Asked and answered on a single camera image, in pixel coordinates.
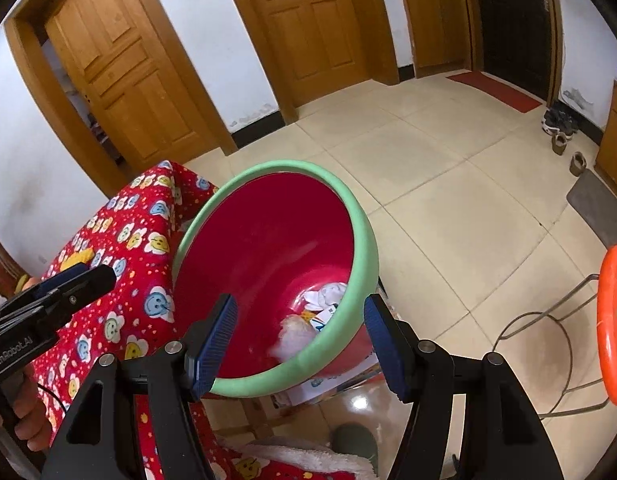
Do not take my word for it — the rice cracker snack bag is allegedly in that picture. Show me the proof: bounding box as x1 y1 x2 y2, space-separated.
60 247 95 271

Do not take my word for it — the wooden wall cabinet panel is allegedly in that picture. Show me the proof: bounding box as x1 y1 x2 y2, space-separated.
404 0 471 78

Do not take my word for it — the person's left hand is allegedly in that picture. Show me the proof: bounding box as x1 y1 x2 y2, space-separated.
11 363 52 452

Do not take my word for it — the red bin with green rim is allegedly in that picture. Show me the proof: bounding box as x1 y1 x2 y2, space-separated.
173 160 379 398

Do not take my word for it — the white cloth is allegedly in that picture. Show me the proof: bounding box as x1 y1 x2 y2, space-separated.
303 282 347 312

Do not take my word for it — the orange plastic stool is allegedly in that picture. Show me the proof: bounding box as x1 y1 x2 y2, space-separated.
493 244 617 420

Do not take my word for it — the pair of dark shoes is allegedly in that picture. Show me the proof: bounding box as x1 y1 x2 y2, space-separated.
541 107 578 139

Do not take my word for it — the grey floor mat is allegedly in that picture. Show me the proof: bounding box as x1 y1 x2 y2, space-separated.
566 169 617 248

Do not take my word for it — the dark entrance door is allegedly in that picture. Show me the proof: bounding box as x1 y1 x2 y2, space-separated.
479 0 550 100

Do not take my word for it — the left wooden door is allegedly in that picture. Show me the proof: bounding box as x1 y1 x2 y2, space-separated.
45 0 216 172

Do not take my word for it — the red smiley flower tablecloth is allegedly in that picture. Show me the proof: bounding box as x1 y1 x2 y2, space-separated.
30 159 359 480

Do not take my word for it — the middle wooden door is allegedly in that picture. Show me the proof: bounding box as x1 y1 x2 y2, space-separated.
253 0 368 106

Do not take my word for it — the apple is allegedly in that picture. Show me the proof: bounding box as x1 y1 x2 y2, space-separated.
22 276 42 290

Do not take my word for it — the teal white medicine box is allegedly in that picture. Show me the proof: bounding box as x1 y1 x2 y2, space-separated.
308 306 337 332

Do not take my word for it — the wooden door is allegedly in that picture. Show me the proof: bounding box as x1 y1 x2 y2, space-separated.
45 0 216 172
253 0 368 106

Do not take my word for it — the large paper ball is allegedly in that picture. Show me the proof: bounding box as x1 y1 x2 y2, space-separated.
268 314 318 362

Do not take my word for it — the red door mat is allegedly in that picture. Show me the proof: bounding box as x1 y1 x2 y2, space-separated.
448 70 541 114

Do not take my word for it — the wooden side cabinet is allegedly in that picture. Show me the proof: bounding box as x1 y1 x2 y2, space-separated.
595 81 617 196

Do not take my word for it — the brown shoe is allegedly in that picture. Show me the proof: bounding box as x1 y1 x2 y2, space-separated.
551 133 569 156
570 152 587 178

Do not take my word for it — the wooden chair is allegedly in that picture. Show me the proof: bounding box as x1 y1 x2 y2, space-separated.
0 242 30 302

